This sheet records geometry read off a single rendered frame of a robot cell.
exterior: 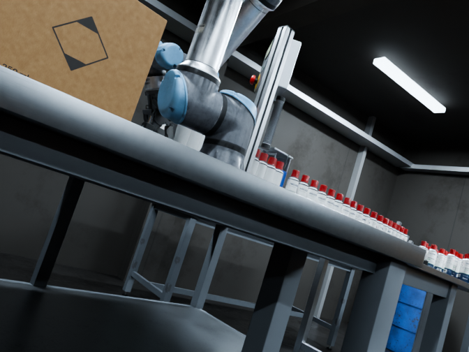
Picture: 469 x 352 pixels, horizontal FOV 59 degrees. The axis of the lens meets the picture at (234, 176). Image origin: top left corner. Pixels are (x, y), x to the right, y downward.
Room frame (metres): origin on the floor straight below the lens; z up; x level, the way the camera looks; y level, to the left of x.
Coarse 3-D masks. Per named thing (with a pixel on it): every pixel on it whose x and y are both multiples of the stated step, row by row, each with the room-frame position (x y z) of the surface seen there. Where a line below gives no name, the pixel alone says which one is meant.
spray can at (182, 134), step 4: (180, 128) 1.40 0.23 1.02; (184, 128) 1.40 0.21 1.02; (176, 132) 1.40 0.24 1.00; (180, 132) 1.40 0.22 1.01; (184, 132) 1.40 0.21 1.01; (188, 132) 1.41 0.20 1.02; (176, 136) 1.40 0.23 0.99; (180, 136) 1.40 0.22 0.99; (184, 136) 1.40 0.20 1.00; (188, 136) 1.41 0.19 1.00; (176, 140) 1.40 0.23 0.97; (180, 140) 1.40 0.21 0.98; (184, 140) 1.40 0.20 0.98; (184, 144) 1.41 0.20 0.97
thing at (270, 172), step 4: (272, 160) 1.71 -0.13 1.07; (276, 160) 1.72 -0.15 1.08; (268, 164) 1.72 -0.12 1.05; (272, 164) 1.71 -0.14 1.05; (268, 168) 1.70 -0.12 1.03; (272, 168) 1.70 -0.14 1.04; (268, 172) 1.70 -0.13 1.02; (272, 172) 1.70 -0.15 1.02; (264, 176) 1.71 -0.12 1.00; (268, 176) 1.70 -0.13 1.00; (272, 176) 1.71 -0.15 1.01; (268, 180) 1.70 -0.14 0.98; (272, 180) 1.72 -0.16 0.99
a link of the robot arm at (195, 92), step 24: (216, 0) 0.95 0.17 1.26; (240, 0) 0.97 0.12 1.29; (216, 24) 0.95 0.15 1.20; (192, 48) 0.97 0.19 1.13; (216, 48) 0.96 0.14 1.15; (168, 72) 0.97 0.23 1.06; (192, 72) 0.94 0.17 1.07; (216, 72) 0.99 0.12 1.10; (168, 96) 0.95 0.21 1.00; (192, 96) 0.94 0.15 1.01; (216, 96) 0.99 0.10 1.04; (192, 120) 0.98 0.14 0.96; (216, 120) 1.00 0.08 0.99
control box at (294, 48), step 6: (294, 42) 1.44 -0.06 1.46; (300, 42) 1.45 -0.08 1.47; (294, 48) 1.44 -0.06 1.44; (288, 54) 1.44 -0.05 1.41; (294, 54) 1.44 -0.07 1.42; (264, 60) 1.58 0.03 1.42; (288, 60) 1.44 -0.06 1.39; (294, 60) 1.44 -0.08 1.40; (288, 66) 1.44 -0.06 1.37; (294, 66) 1.45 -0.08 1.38; (282, 72) 1.44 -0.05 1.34; (288, 72) 1.44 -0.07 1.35; (258, 78) 1.56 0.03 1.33; (282, 78) 1.44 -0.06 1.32; (288, 78) 1.44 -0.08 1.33; (258, 84) 1.50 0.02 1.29; (282, 84) 1.44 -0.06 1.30; (288, 84) 1.45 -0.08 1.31; (276, 90) 1.49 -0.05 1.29; (282, 90) 1.47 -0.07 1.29
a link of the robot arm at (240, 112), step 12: (228, 96) 1.03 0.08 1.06; (240, 96) 1.02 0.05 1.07; (228, 108) 1.00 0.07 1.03; (240, 108) 1.02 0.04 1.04; (252, 108) 1.04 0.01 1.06; (228, 120) 1.01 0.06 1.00; (240, 120) 1.03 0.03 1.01; (252, 120) 1.05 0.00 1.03; (216, 132) 1.02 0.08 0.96; (228, 132) 1.02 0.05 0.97; (240, 132) 1.03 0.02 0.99; (240, 144) 1.04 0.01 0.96
